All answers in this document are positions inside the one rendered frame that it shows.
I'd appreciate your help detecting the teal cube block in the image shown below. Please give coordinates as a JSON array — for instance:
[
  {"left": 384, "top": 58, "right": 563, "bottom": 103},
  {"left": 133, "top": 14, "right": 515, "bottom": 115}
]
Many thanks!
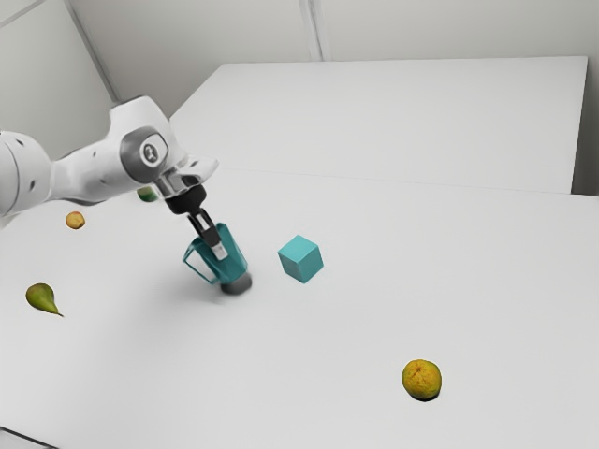
[{"left": 277, "top": 234, "right": 325, "bottom": 284}]

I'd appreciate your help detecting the green pear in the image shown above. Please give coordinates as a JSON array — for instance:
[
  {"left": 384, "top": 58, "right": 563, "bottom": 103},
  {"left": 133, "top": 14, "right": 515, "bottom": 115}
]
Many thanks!
[{"left": 24, "top": 282, "right": 66, "bottom": 318}]

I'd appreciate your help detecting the teal faceted mug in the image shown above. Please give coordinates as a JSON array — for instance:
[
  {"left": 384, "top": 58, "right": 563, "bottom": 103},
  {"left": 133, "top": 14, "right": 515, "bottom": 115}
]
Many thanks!
[{"left": 182, "top": 222, "right": 249, "bottom": 286}]

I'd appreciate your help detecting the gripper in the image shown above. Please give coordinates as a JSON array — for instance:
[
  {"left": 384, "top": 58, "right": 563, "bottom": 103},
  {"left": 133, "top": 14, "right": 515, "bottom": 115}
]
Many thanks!
[{"left": 164, "top": 184, "right": 229, "bottom": 261}]

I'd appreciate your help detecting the orange fruit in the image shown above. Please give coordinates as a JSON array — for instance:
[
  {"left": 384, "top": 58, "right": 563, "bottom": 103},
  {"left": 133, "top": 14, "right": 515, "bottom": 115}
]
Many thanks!
[{"left": 401, "top": 358, "right": 443, "bottom": 401}]

